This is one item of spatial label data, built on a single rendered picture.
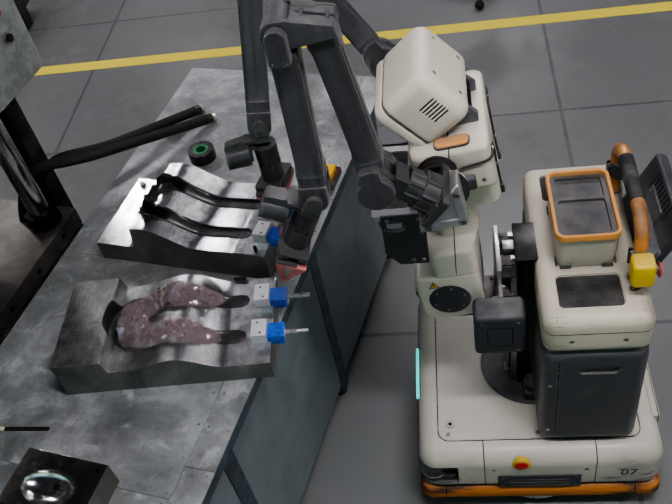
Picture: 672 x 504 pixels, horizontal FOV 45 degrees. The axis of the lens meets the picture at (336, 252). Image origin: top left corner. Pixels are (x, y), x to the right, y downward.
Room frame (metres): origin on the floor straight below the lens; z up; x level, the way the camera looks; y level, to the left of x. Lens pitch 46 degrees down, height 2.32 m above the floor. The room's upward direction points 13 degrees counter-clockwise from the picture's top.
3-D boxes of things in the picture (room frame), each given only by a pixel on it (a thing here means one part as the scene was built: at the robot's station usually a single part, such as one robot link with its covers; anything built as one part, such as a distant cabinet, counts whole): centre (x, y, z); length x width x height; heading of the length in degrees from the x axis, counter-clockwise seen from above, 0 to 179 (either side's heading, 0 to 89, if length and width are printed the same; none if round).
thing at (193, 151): (2.00, 0.33, 0.82); 0.08 x 0.08 x 0.04
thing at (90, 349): (1.31, 0.43, 0.85); 0.50 x 0.26 x 0.11; 81
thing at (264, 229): (1.49, 0.13, 0.89); 0.13 x 0.05 x 0.05; 63
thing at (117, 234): (1.66, 0.34, 0.87); 0.50 x 0.26 x 0.14; 63
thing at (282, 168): (1.60, 0.11, 1.02); 0.10 x 0.07 x 0.07; 154
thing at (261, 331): (1.21, 0.17, 0.85); 0.13 x 0.05 x 0.05; 81
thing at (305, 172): (1.26, 0.01, 1.40); 0.11 x 0.06 x 0.43; 167
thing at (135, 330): (1.31, 0.42, 0.90); 0.26 x 0.18 x 0.08; 81
